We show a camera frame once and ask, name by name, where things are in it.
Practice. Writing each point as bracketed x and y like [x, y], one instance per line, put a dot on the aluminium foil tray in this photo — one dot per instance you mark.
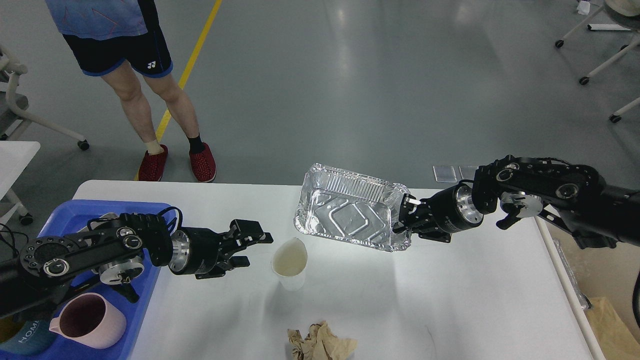
[351, 207]

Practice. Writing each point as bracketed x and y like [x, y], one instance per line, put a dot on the clear floor plate right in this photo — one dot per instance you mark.
[467, 172]

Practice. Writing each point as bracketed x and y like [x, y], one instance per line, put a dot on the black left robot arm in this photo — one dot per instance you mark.
[51, 270]

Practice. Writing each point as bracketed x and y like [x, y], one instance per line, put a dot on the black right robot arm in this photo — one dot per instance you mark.
[573, 197]

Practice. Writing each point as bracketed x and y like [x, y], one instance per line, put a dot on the brown paper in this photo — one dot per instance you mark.
[320, 344]

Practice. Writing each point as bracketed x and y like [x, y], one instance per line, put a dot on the white wheeled chair base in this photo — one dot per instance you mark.
[602, 38]

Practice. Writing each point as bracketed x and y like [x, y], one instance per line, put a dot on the blue home mug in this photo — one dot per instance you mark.
[32, 338]

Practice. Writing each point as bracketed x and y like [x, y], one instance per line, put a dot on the white plastic bin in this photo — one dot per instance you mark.
[599, 285]

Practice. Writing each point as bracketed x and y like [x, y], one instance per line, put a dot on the clear floor plate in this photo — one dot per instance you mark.
[467, 172]
[445, 174]

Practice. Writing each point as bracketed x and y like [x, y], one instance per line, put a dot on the clear floor plate left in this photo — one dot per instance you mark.
[445, 174]

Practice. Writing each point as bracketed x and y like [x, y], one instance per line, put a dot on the pink plastic mug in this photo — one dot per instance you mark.
[91, 320]

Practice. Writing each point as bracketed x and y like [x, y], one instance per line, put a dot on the white paper cup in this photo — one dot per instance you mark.
[289, 263]

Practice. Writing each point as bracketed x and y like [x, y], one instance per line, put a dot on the person in blue shirt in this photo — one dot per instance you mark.
[117, 40]

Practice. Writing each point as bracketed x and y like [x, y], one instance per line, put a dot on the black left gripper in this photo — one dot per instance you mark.
[204, 253]

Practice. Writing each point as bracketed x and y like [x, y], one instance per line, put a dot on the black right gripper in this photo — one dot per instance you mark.
[449, 211]

